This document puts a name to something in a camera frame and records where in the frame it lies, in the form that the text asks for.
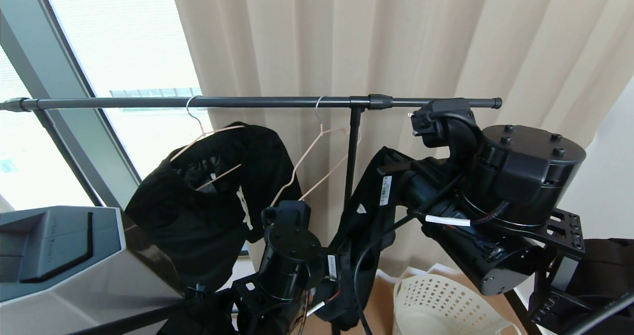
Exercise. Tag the black garment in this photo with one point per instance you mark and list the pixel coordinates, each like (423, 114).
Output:
(366, 186)

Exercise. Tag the beige curtain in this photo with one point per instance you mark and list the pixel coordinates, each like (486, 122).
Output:
(446, 37)

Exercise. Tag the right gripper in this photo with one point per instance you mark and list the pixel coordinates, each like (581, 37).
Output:
(421, 186)

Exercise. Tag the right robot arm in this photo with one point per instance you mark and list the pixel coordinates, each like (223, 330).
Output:
(525, 176)

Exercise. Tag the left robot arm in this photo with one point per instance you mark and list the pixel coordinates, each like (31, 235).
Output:
(74, 275)

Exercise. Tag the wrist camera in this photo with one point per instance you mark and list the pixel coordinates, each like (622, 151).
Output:
(441, 119)
(292, 211)

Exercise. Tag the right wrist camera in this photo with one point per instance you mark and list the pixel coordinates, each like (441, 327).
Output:
(441, 119)

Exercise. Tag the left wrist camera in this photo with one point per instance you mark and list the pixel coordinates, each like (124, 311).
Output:
(292, 211)

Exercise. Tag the black shorts with green print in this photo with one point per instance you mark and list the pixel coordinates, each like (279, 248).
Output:
(198, 226)

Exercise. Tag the window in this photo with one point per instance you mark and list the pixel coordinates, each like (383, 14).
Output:
(124, 37)

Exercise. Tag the white laundry basket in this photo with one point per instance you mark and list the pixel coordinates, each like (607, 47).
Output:
(446, 305)

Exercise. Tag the pink clothes hanger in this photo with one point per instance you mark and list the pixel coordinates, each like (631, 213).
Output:
(308, 153)
(223, 130)

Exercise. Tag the black clothes rack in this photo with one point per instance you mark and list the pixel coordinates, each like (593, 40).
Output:
(247, 101)

